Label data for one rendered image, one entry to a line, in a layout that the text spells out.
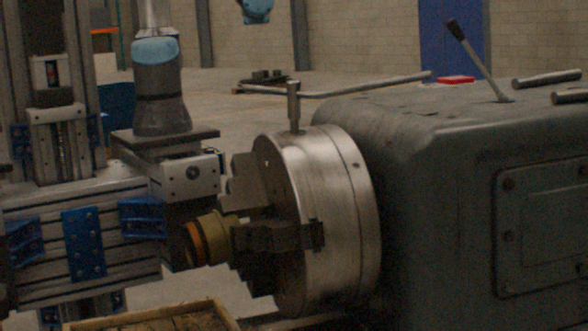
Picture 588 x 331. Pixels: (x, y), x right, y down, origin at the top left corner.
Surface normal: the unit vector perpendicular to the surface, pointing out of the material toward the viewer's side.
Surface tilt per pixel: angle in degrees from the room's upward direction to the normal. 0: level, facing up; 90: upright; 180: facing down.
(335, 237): 84
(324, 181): 52
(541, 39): 90
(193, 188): 90
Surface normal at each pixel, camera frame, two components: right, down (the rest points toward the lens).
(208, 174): 0.46, 0.16
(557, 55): -0.81, 0.18
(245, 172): 0.21, -0.47
